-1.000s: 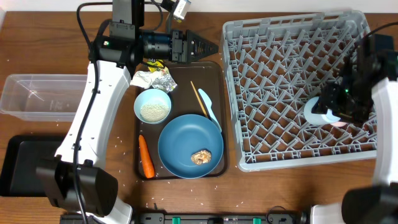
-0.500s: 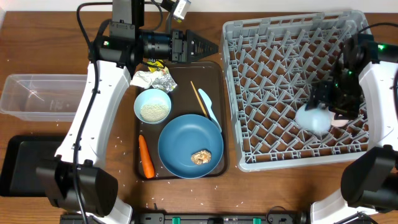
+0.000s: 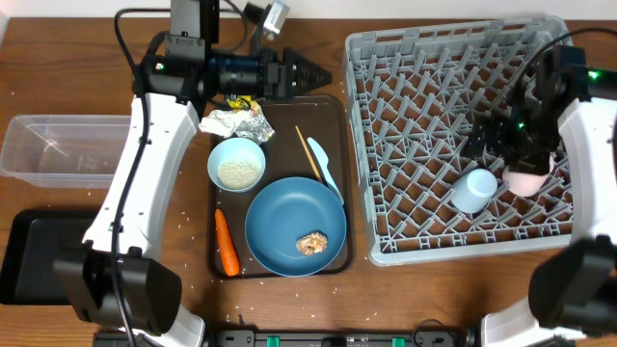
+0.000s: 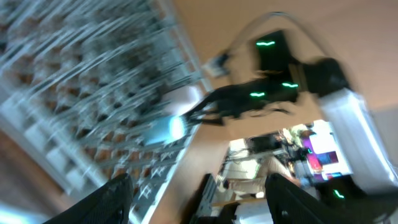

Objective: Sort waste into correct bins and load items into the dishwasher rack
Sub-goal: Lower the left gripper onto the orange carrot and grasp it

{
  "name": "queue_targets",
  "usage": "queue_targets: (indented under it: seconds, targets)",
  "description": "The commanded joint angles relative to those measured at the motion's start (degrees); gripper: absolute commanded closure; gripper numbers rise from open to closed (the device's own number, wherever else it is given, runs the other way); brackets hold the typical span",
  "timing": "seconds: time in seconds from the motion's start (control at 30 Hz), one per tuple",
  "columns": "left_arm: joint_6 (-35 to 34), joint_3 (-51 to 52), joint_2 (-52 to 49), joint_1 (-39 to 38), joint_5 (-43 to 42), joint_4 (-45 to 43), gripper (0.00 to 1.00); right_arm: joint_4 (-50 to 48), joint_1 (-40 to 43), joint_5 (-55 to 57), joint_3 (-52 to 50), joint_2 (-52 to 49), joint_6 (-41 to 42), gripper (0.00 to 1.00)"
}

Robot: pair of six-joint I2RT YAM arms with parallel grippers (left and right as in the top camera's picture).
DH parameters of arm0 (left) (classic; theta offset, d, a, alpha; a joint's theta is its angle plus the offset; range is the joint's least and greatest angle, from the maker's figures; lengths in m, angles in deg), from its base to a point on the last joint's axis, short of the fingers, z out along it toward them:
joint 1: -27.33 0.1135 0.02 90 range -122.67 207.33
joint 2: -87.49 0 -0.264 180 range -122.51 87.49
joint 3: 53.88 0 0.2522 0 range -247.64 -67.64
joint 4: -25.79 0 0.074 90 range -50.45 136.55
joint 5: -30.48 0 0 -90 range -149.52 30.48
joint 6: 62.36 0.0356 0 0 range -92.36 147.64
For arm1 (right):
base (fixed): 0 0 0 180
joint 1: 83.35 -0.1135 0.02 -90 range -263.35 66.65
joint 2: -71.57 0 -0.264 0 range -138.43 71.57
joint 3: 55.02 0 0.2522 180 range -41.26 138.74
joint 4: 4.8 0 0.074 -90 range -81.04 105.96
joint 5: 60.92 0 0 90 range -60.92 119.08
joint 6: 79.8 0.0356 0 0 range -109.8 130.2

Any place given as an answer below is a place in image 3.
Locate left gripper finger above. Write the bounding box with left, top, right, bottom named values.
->
left=294, top=79, right=331, bottom=96
left=282, top=47, right=332, bottom=82

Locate pink plastic cup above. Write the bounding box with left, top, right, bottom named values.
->
left=501, top=154, right=555, bottom=198

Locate light blue plastic cup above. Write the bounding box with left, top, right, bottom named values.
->
left=451, top=169, right=497, bottom=214

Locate dark blue plate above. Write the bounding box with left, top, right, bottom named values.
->
left=245, top=177, right=347, bottom=277

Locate brown food scrap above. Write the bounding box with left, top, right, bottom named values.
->
left=296, top=231, right=328, bottom=256

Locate orange carrot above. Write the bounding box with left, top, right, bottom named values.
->
left=215, top=208, right=240, bottom=277

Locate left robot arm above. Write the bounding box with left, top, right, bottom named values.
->
left=53, top=0, right=332, bottom=346

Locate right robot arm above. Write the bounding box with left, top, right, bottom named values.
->
left=461, top=45, right=616, bottom=346

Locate grey plastic dishwasher rack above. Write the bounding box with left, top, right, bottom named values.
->
left=342, top=16, right=573, bottom=267

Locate yellow green snack wrapper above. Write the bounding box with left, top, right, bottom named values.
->
left=227, top=95, right=261, bottom=112

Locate brown serving tray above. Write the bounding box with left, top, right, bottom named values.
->
left=210, top=95, right=354, bottom=279

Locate crumpled foil wrapper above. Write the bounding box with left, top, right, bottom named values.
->
left=235, top=112, right=275, bottom=145

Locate wooden chopstick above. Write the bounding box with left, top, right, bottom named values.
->
left=295, top=124, right=323, bottom=183

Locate crumpled white paper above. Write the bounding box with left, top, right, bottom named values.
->
left=199, top=110, right=251, bottom=138

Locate light blue plastic knife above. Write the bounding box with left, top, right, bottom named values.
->
left=308, top=137, right=344, bottom=205

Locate light blue rice bowl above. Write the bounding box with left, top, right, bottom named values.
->
left=207, top=138, right=266, bottom=193

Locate clear plastic bin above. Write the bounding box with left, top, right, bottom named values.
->
left=1, top=115, right=130, bottom=189

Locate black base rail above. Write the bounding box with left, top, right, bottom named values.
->
left=92, top=328, right=478, bottom=347

